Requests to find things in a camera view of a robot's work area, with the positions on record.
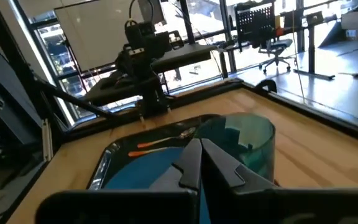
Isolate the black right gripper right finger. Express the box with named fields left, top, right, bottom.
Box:
left=201, top=138, right=358, bottom=224

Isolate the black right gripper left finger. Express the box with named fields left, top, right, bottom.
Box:
left=35, top=138, right=203, bottom=224

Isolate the teal faceted plastic cup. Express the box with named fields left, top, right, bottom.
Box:
left=193, top=112, right=276, bottom=184

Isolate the orange-handled metal spoon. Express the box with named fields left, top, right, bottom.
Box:
left=137, top=126, right=197, bottom=149

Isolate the orange-handled metal fork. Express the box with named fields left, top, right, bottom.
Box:
left=127, top=147, right=170, bottom=157

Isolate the blue round plate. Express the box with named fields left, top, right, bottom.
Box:
left=103, top=146, right=213, bottom=224

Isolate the dark rectangular serving tray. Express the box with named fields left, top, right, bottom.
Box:
left=87, top=113, right=223, bottom=191

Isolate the black arched clamp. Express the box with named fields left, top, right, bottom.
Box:
left=255, top=79, right=278, bottom=93

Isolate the black side desk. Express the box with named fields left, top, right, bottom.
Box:
left=82, top=43, right=229, bottom=106

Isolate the black office chair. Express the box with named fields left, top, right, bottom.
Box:
left=234, top=4, right=295, bottom=74

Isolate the black standing desk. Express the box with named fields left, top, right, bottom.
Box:
left=293, top=11, right=337, bottom=81

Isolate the white board panel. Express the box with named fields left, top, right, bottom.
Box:
left=54, top=0, right=167, bottom=72

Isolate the black table edge rail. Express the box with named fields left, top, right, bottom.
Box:
left=62, top=77, right=358, bottom=147

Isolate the white metal bracket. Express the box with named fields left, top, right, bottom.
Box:
left=41, top=119, right=54, bottom=162

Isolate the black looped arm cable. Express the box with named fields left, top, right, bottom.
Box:
left=128, top=0, right=154, bottom=24

